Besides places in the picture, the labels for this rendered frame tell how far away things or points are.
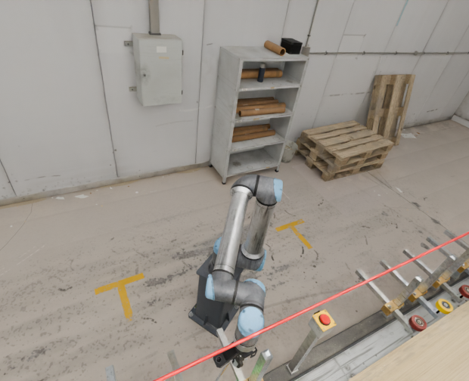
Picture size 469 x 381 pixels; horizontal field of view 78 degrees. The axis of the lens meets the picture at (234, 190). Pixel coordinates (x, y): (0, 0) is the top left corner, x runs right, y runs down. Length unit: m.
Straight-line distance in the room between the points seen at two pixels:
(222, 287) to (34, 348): 1.79
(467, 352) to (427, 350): 0.22
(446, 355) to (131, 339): 1.98
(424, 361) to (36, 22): 3.37
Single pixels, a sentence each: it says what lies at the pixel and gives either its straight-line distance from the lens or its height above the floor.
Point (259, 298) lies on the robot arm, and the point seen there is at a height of 1.32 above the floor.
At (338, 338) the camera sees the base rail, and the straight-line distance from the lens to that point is 1.93.
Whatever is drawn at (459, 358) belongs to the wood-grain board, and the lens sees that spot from 2.00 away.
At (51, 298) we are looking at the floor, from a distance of 2.85.
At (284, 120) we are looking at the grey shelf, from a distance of 3.92.
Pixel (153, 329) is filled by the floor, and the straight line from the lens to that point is 2.54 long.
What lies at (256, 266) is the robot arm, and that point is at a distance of 1.89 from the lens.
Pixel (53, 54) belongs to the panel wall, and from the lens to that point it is 3.07.
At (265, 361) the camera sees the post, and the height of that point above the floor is 1.15.
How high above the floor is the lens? 2.29
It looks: 39 degrees down
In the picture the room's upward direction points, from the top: 10 degrees clockwise
